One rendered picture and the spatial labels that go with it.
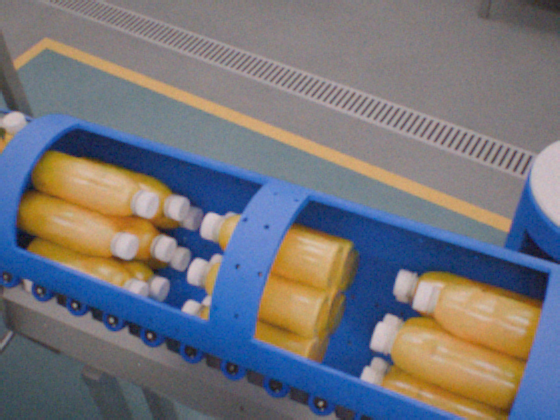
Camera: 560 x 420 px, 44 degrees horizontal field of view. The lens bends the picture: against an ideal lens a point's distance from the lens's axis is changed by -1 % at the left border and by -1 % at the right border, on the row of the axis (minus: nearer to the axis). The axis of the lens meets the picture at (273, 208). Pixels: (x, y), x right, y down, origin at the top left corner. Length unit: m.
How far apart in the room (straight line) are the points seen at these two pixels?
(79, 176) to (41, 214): 0.09
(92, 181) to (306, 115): 1.95
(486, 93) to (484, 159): 0.41
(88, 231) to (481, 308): 0.58
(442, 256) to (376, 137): 1.81
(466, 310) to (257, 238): 0.29
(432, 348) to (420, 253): 0.22
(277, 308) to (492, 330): 0.29
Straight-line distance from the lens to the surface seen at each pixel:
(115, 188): 1.09
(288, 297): 0.98
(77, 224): 1.12
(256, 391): 1.15
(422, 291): 0.96
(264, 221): 0.95
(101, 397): 1.65
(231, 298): 0.94
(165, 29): 3.55
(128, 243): 1.09
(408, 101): 3.07
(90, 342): 1.30
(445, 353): 0.95
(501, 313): 0.95
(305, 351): 1.00
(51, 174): 1.15
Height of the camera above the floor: 1.96
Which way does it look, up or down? 49 degrees down
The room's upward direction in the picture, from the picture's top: 3 degrees counter-clockwise
